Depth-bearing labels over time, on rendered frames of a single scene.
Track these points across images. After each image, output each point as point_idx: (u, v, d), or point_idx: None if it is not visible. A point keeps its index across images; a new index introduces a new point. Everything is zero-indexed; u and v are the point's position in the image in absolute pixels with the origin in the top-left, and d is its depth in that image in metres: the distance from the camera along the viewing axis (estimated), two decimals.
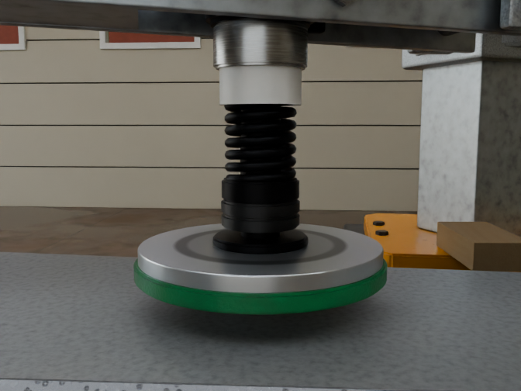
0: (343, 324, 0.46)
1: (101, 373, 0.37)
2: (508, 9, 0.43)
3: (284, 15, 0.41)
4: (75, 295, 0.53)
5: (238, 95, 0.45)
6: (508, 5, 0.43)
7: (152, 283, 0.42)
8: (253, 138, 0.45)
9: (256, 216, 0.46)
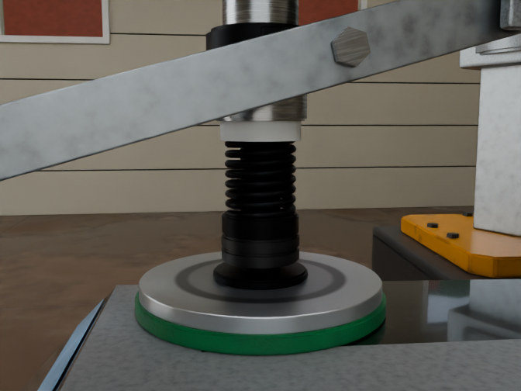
0: None
1: None
2: (508, 9, 0.43)
3: (302, 93, 0.42)
4: (433, 338, 0.43)
5: (238, 133, 0.45)
6: (508, 5, 0.43)
7: None
8: (253, 175, 0.46)
9: (256, 252, 0.46)
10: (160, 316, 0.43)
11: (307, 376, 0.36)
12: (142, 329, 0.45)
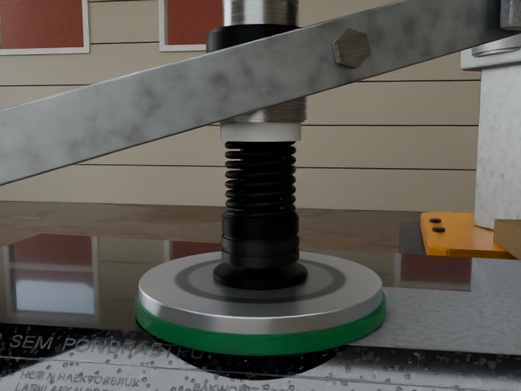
0: (405, 300, 0.52)
1: None
2: (508, 9, 0.43)
3: (303, 95, 0.42)
4: None
5: (238, 133, 0.45)
6: (508, 5, 0.43)
7: (178, 330, 0.41)
8: (253, 175, 0.46)
9: (256, 252, 0.46)
10: None
11: (51, 280, 0.58)
12: (11, 254, 0.70)
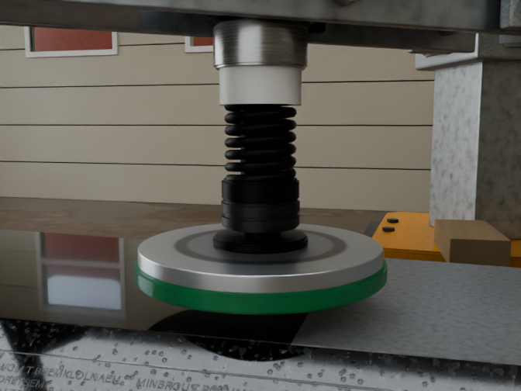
0: None
1: (5, 313, 0.48)
2: (508, 9, 0.43)
3: (284, 15, 0.41)
4: (36, 262, 0.65)
5: (238, 95, 0.45)
6: (508, 5, 0.43)
7: None
8: (253, 138, 0.45)
9: (256, 216, 0.46)
10: (161, 279, 0.42)
11: None
12: None
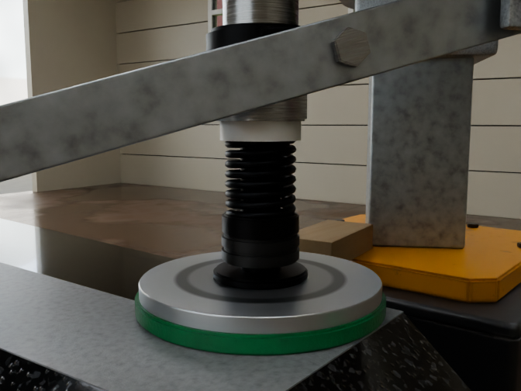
0: None
1: None
2: (508, 9, 0.43)
3: (302, 93, 0.42)
4: None
5: (238, 133, 0.45)
6: (508, 5, 0.43)
7: None
8: (253, 175, 0.46)
9: (256, 252, 0.46)
10: (188, 325, 0.41)
11: None
12: None
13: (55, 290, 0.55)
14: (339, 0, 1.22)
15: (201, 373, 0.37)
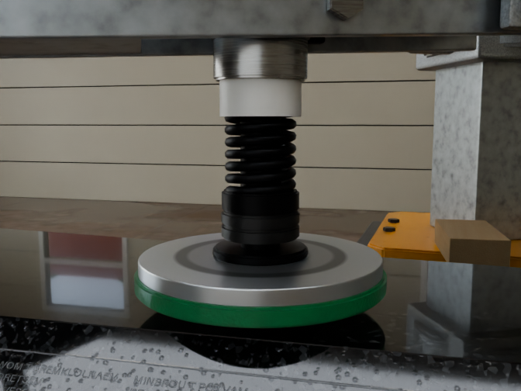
0: None
1: (5, 311, 0.49)
2: (508, 9, 0.43)
3: (287, 33, 0.41)
4: (36, 261, 0.66)
5: (238, 108, 0.45)
6: (508, 5, 0.43)
7: (259, 312, 0.39)
8: (253, 150, 0.45)
9: (256, 228, 0.46)
10: None
11: None
12: None
13: None
14: None
15: None
